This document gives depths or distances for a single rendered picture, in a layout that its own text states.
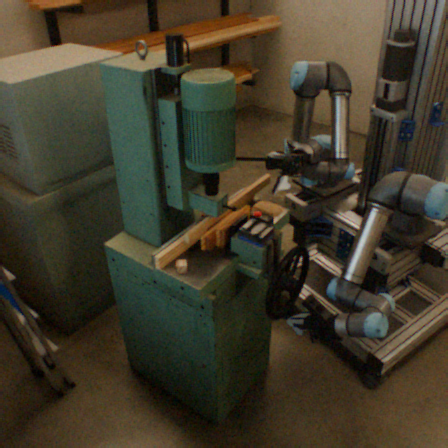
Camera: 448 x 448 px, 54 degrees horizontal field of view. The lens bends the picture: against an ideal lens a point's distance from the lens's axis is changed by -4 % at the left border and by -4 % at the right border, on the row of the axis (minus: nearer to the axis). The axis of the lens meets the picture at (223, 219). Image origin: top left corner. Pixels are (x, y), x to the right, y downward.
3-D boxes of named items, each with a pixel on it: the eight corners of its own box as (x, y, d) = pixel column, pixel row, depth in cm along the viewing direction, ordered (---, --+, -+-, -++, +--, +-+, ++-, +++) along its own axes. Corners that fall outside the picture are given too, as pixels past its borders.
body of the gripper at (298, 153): (295, 159, 162) (310, 148, 170) (274, 157, 167) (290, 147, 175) (297, 179, 165) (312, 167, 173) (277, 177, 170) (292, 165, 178)
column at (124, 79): (160, 250, 182) (141, 71, 142) (123, 232, 193) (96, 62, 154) (196, 224, 197) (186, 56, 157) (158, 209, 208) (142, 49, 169)
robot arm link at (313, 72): (314, 168, 217) (331, 71, 174) (283, 168, 217) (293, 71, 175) (311, 151, 224) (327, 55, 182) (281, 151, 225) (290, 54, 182)
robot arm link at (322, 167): (327, 187, 186) (329, 163, 180) (300, 187, 186) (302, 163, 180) (324, 178, 192) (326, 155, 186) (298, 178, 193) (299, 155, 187)
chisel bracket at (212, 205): (217, 221, 166) (216, 201, 161) (188, 210, 173) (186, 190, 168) (229, 212, 171) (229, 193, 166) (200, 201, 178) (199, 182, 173)
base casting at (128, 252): (213, 319, 163) (212, 300, 158) (106, 261, 191) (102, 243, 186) (277, 256, 192) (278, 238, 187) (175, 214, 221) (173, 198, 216)
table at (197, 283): (222, 315, 146) (222, 302, 143) (153, 279, 161) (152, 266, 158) (309, 228, 186) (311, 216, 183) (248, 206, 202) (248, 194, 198)
